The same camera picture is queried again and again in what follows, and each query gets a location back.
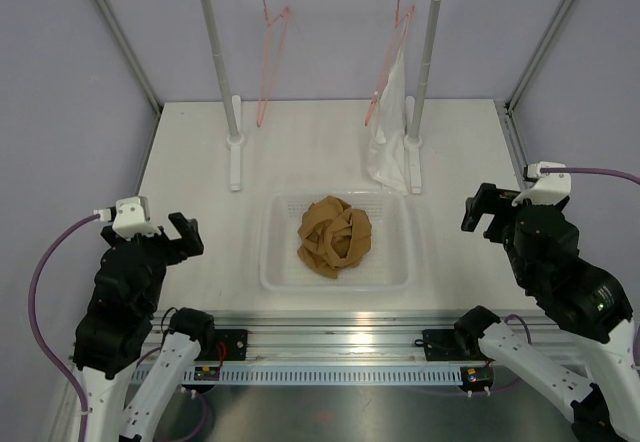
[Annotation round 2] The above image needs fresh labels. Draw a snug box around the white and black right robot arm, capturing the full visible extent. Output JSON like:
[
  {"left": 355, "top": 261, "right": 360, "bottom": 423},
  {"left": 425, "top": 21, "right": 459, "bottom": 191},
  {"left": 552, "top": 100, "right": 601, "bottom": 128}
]
[{"left": 453, "top": 183, "right": 639, "bottom": 441}]

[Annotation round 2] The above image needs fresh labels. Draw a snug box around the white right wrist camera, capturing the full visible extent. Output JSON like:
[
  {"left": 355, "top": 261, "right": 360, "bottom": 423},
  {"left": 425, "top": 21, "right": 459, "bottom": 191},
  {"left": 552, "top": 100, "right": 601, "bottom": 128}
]
[{"left": 512, "top": 161, "right": 571, "bottom": 206}]

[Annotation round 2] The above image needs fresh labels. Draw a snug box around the white slotted cable duct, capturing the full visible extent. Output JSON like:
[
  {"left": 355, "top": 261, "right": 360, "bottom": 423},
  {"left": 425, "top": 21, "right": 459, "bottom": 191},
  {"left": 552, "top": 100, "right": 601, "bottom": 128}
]
[{"left": 129, "top": 366, "right": 464, "bottom": 387}]

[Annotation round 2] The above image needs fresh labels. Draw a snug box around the tan tank top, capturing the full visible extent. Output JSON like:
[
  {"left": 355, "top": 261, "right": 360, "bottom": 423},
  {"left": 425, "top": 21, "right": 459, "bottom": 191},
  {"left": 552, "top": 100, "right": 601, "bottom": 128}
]
[{"left": 297, "top": 196, "right": 372, "bottom": 279}]

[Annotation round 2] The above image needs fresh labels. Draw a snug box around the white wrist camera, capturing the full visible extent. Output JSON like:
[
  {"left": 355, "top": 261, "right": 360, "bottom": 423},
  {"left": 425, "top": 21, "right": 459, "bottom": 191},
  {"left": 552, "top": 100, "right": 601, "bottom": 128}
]
[
  {"left": 93, "top": 196, "right": 161, "bottom": 240},
  {"left": 512, "top": 161, "right": 571, "bottom": 206}
]

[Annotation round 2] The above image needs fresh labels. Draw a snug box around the pink wire hanger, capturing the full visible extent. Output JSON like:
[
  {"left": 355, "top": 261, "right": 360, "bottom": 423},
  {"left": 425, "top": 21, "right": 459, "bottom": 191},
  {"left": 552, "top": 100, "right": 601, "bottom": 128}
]
[
  {"left": 364, "top": 0, "right": 415, "bottom": 127},
  {"left": 255, "top": 0, "right": 292, "bottom": 128}
]

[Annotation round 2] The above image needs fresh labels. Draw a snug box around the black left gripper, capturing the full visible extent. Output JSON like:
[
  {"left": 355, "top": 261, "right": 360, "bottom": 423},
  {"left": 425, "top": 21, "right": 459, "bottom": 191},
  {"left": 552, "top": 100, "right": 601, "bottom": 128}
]
[{"left": 104, "top": 211, "right": 202, "bottom": 313}]

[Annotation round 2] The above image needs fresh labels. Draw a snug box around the aluminium mounting rail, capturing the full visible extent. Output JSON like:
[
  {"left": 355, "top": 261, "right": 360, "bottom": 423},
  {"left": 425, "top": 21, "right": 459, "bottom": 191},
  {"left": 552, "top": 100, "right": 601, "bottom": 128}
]
[{"left": 208, "top": 308, "right": 467, "bottom": 366}]

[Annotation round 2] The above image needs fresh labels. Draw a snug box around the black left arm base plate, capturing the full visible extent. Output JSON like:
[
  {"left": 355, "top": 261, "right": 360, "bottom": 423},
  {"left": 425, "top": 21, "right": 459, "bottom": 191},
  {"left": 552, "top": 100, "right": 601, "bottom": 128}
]
[{"left": 212, "top": 329, "right": 249, "bottom": 362}]

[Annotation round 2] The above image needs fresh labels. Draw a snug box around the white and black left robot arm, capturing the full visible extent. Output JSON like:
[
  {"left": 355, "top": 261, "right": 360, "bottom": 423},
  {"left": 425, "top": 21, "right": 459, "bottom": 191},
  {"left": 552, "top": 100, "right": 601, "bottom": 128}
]
[{"left": 73, "top": 212, "right": 216, "bottom": 441}]

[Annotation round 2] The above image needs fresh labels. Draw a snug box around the white tank top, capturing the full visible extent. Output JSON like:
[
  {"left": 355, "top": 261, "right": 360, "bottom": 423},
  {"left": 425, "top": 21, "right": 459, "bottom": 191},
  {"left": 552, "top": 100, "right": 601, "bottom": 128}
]
[{"left": 366, "top": 44, "right": 409, "bottom": 195}]

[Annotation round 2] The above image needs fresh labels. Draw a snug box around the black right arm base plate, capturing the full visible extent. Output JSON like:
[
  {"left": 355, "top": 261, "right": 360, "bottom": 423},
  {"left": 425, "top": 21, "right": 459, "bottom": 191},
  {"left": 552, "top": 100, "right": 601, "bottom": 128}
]
[{"left": 422, "top": 329, "right": 460, "bottom": 362}]

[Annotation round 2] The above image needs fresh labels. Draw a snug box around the white perforated plastic basket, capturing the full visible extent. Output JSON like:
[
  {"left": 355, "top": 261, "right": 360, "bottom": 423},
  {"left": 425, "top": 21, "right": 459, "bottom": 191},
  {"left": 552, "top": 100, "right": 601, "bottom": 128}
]
[{"left": 258, "top": 189, "right": 417, "bottom": 293}]

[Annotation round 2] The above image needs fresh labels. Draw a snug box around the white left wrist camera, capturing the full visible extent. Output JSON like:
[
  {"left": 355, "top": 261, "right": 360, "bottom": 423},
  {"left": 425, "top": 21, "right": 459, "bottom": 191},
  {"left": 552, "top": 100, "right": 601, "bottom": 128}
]
[{"left": 93, "top": 196, "right": 161, "bottom": 240}]

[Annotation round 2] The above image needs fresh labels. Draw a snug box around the white and silver clothes rack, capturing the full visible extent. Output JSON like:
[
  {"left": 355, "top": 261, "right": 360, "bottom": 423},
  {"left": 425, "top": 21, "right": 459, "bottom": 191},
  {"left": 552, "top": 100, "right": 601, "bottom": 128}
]
[{"left": 200, "top": 0, "right": 442, "bottom": 194}]

